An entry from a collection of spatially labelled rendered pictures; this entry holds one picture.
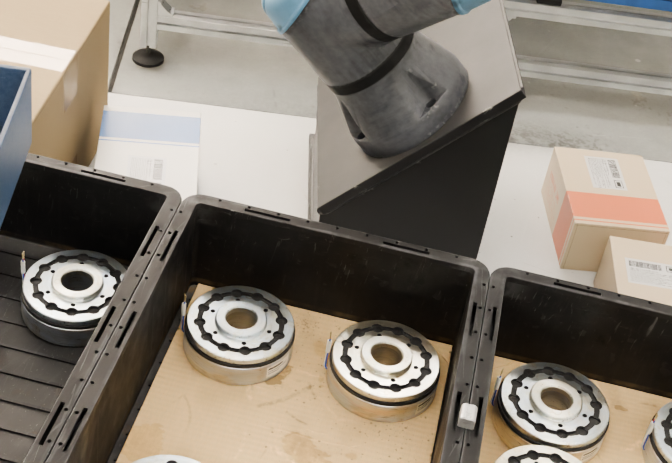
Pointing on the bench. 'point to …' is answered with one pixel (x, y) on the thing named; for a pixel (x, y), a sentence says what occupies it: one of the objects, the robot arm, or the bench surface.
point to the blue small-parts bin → (13, 128)
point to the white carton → (151, 146)
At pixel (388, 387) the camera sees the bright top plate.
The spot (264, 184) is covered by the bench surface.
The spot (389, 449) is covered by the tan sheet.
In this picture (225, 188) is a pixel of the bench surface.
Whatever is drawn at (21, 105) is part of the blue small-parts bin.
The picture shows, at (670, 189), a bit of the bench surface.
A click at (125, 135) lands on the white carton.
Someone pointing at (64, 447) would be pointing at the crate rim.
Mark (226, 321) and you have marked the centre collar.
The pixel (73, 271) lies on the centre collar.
